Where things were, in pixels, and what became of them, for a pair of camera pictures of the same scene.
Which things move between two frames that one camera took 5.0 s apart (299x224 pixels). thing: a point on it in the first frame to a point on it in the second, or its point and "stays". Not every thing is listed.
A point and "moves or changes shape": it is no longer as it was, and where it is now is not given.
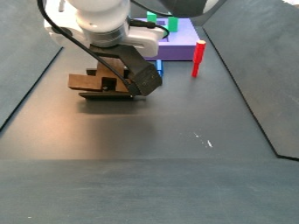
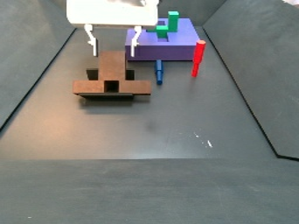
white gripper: (145, 39) to (114, 13)
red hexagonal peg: (199, 55) stays
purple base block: (178, 47) stays
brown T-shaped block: (91, 81) moves or changes shape
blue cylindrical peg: (159, 66) stays
